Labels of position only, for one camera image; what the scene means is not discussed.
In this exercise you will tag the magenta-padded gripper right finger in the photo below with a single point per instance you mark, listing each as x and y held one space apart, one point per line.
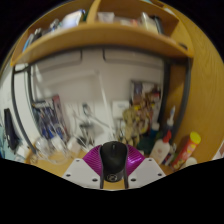
146 170

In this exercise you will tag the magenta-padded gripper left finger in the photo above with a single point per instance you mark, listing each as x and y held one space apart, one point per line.
80 171

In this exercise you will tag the black computer mouse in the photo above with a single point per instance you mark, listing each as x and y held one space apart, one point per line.
114 160

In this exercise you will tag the white lotion bottle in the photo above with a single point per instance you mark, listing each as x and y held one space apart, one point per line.
160 148

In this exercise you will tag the white mug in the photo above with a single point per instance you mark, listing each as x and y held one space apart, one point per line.
190 162

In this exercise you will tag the red snack can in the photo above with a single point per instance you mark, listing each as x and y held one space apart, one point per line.
186 150

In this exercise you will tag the clear plastic jar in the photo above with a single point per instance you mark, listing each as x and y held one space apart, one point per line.
43 145

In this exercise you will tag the tan robot figurine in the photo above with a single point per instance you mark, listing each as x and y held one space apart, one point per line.
133 123

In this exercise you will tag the white electric toothbrush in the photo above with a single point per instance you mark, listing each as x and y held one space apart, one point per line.
171 116

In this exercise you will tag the robot model kit box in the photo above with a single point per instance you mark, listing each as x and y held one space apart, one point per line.
50 116

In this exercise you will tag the wooden shelf unit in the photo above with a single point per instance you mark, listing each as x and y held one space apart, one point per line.
100 36

